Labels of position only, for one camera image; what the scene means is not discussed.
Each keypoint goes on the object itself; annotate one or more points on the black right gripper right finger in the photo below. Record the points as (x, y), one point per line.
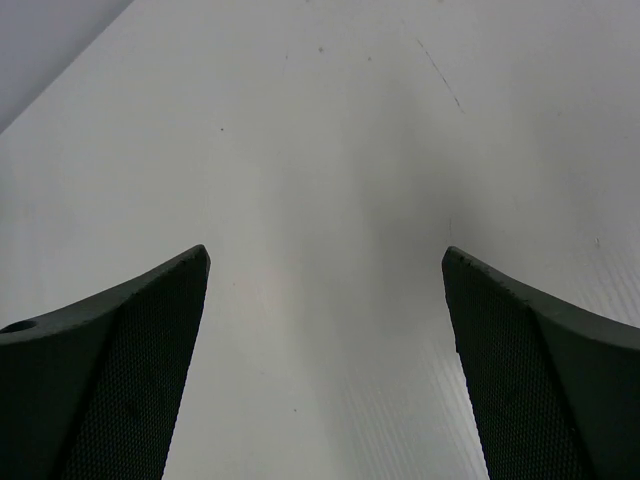
(554, 388)

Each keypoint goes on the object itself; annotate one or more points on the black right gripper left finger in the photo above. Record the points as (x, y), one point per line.
(93, 390)

